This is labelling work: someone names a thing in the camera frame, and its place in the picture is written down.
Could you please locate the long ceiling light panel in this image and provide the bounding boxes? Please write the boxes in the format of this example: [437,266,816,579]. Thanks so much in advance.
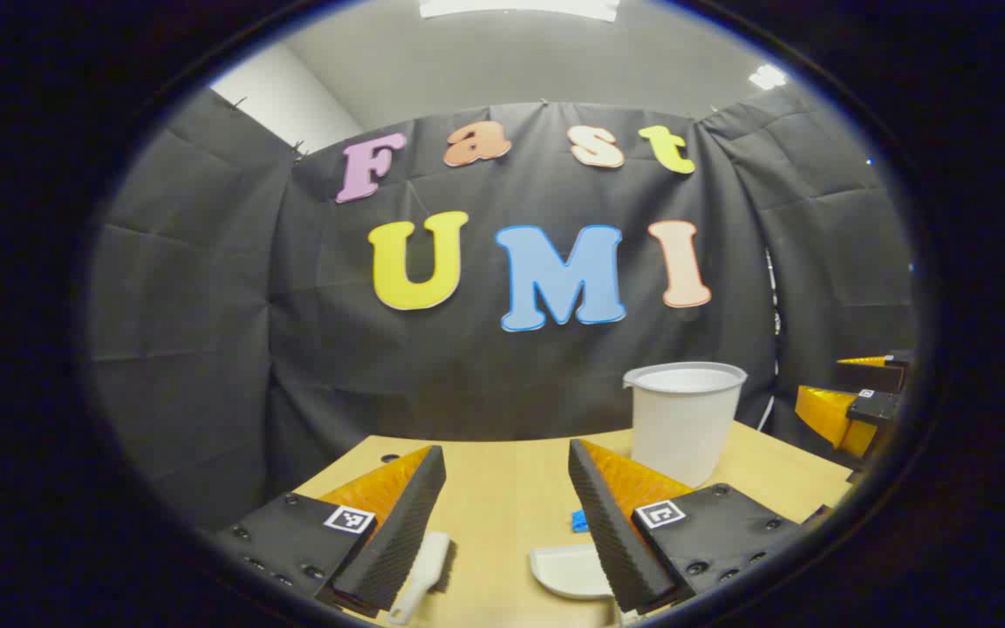
[420,0,621,23]

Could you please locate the white garbage bin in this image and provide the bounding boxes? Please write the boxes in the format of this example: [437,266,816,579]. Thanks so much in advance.
[623,361,749,489]

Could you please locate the wooden desktop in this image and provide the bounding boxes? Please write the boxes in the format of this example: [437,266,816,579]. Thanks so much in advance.
[293,420,854,628]

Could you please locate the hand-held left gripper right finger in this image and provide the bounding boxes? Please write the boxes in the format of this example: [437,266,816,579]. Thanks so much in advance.
[567,439,817,616]

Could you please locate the white dustpan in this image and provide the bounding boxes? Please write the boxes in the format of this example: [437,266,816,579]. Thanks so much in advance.
[529,544,617,601]

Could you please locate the black backdrop cloth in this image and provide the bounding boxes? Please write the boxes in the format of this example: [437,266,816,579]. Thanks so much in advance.
[88,87,915,533]

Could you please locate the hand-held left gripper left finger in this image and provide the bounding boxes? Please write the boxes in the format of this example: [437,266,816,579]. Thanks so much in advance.
[210,445,448,620]

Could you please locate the small white broom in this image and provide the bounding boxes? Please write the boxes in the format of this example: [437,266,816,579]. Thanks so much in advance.
[387,530,458,625]

